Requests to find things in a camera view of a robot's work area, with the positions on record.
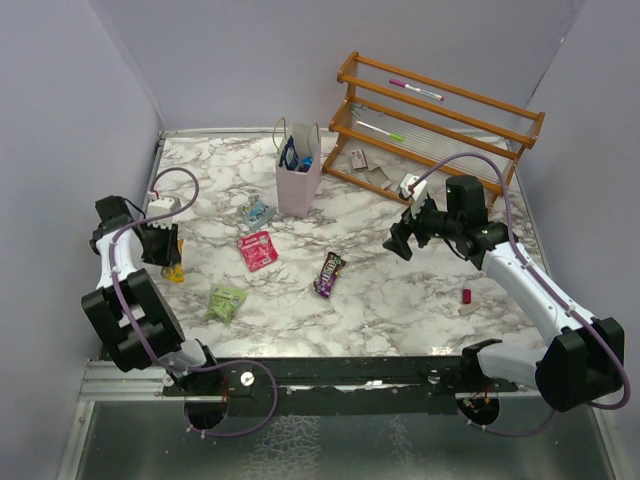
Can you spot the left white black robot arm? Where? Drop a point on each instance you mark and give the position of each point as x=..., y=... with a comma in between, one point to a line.
x=134, y=322

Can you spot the blue white snack bar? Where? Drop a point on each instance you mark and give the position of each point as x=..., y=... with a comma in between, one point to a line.
x=305, y=164

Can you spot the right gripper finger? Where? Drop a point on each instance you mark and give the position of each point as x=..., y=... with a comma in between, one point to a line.
x=400, y=230
x=399, y=247

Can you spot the small red white box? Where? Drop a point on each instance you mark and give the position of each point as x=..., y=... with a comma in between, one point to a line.
x=358, y=160

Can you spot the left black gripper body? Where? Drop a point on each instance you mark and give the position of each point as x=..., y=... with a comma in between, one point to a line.
x=160, y=244

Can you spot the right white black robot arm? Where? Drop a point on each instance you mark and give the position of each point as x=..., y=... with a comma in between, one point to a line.
x=583, y=355

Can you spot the yellow m&m's packet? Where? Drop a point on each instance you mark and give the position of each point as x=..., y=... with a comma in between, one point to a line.
x=174, y=272

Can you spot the green snack packet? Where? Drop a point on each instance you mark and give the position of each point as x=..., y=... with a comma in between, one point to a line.
x=223, y=304

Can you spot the pink marker pen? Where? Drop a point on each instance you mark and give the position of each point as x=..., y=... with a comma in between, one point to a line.
x=403, y=85

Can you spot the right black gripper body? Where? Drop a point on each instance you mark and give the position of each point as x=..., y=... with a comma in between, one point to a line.
x=429, y=222

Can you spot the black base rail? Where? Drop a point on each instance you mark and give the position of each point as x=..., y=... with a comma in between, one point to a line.
x=333, y=386

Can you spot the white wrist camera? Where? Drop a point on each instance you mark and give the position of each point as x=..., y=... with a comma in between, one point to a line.
x=160, y=211
x=414, y=190

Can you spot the wooden shelf rack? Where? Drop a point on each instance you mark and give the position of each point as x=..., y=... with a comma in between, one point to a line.
x=480, y=135

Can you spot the pink paper bag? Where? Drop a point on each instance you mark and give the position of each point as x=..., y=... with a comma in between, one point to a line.
x=296, y=190

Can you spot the aluminium frame rail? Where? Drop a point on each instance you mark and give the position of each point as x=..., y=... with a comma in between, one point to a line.
x=103, y=381

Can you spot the small beige block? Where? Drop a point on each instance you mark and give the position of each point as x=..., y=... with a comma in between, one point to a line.
x=469, y=309

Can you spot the green tipped white pen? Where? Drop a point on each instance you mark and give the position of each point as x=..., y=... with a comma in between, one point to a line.
x=393, y=136

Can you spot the pink snack packet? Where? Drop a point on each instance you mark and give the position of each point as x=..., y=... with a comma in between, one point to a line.
x=257, y=250

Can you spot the blue Burts chips bag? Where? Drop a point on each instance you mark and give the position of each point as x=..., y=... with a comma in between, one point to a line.
x=289, y=158

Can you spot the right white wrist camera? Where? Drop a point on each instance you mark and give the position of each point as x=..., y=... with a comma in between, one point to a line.
x=414, y=190

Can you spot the purple m&m's packet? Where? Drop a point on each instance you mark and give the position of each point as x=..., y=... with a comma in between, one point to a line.
x=332, y=266

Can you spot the grey blue snack packet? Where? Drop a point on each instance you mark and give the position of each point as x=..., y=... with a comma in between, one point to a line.
x=256, y=214

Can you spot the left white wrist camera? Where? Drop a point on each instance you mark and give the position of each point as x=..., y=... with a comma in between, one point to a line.
x=160, y=211

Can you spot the small red cylinder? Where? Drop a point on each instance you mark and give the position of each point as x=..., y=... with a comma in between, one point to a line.
x=466, y=296

